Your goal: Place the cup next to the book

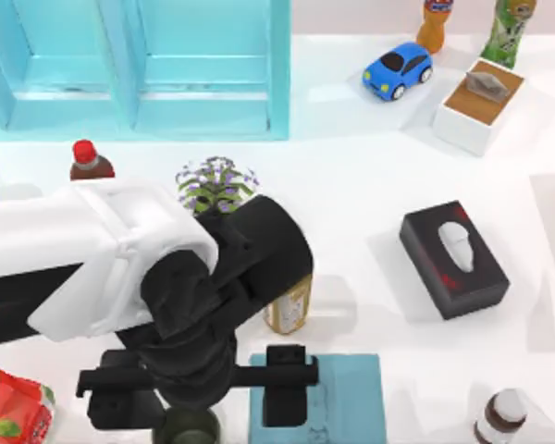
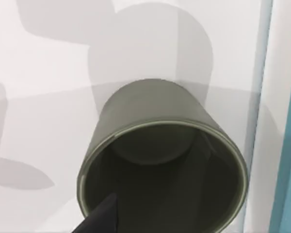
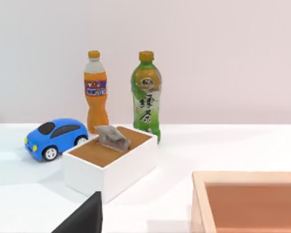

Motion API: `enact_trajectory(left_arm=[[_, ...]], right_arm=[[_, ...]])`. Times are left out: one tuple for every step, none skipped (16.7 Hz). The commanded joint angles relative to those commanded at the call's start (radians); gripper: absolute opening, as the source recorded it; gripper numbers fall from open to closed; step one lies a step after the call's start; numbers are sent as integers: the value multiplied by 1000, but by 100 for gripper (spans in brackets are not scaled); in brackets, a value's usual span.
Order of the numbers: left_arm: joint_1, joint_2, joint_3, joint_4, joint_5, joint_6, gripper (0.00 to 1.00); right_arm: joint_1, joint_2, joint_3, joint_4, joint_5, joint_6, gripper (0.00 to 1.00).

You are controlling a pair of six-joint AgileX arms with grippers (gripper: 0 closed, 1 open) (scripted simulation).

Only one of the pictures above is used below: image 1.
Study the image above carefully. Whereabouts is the dark green cup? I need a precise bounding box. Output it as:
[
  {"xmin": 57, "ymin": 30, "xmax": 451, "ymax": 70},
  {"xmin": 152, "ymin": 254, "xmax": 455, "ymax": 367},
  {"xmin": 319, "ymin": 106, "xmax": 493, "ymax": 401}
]
[{"xmin": 152, "ymin": 405, "xmax": 221, "ymax": 444}]

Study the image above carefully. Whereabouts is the blue coaster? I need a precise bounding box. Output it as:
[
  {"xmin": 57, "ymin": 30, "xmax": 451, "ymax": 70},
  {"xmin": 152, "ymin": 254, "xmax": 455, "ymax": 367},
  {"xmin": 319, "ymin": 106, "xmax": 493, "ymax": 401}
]
[{"xmin": 248, "ymin": 352, "xmax": 388, "ymax": 444}]

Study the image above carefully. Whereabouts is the tan and white can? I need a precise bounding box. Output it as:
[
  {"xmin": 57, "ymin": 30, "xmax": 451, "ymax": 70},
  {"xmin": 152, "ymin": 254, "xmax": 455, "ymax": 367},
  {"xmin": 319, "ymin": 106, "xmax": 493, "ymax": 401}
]
[{"xmin": 263, "ymin": 272, "xmax": 314, "ymax": 336}]

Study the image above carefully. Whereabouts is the red snack bag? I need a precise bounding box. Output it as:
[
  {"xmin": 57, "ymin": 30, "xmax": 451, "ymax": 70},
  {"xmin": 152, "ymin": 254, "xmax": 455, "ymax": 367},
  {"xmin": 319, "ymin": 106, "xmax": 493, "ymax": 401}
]
[{"xmin": 0, "ymin": 361, "xmax": 57, "ymax": 444}]

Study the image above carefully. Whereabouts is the purple flowering pot plant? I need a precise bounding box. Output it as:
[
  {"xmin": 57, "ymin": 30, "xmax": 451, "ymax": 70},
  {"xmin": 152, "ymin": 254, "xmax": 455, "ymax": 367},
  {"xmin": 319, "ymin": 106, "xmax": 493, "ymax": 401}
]
[{"xmin": 174, "ymin": 155, "xmax": 262, "ymax": 217}]

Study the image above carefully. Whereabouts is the brown bottle with white cap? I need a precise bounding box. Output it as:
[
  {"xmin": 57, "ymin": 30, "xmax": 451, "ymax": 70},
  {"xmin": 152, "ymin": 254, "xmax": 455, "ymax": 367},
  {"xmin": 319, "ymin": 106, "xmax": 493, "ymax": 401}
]
[{"xmin": 472, "ymin": 388, "xmax": 530, "ymax": 444}]

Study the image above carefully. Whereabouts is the black tissue box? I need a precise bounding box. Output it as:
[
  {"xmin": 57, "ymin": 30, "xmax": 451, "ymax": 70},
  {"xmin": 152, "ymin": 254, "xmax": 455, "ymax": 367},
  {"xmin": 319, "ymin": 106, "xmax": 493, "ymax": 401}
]
[{"xmin": 398, "ymin": 199, "xmax": 512, "ymax": 322}]

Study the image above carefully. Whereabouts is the white tissue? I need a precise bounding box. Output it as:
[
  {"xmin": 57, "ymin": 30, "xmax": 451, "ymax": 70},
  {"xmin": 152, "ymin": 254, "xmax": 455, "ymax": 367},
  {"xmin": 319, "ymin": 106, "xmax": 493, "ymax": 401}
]
[{"xmin": 438, "ymin": 221, "xmax": 475, "ymax": 272}]

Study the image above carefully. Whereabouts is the brown bottle with red cap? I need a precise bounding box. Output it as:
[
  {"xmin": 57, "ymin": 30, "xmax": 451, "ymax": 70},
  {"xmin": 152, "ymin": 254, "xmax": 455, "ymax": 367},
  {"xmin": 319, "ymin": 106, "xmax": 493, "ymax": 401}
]
[{"xmin": 68, "ymin": 139, "xmax": 117, "ymax": 183}]

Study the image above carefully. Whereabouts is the light blue rack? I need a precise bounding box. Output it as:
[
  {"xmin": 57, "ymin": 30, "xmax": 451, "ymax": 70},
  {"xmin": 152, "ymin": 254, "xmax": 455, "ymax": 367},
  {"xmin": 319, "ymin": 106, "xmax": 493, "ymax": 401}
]
[{"xmin": 0, "ymin": 0, "xmax": 291, "ymax": 142}]

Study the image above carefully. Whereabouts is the white wooden-topped tissue box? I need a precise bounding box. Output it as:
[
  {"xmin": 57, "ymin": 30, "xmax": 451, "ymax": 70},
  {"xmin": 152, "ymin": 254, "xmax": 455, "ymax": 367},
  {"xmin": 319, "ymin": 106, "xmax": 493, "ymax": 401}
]
[{"xmin": 432, "ymin": 57, "xmax": 526, "ymax": 157}]

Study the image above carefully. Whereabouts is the blue toy car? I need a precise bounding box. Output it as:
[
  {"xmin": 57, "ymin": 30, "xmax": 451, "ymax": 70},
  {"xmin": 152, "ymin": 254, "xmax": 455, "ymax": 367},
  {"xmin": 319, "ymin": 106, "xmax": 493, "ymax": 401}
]
[{"xmin": 362, "ymin": 42, "xmax": 435, "ymax": 102}]

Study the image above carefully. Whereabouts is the grey tissue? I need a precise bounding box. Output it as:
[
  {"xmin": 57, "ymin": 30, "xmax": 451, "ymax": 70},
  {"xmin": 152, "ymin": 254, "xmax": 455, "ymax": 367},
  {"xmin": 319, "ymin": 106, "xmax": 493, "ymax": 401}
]
[{"xmin": 464, "ymin": 70, "xmax": 512, "ymax": 105}]

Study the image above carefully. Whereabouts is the orange bottle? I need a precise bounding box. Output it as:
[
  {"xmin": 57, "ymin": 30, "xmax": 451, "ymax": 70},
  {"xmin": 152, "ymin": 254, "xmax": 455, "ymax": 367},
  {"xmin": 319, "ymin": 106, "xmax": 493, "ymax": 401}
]
[{"xmin": 415, "ymin": 0, "xmax": 459, "ymax": 55}]

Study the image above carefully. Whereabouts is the green bottle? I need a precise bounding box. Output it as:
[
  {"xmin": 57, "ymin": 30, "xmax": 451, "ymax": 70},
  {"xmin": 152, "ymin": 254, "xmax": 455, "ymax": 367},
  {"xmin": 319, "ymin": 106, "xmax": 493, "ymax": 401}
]
[{"xmin": 479, "ymin": 0, "xmax": 538, "ymax": 71}]

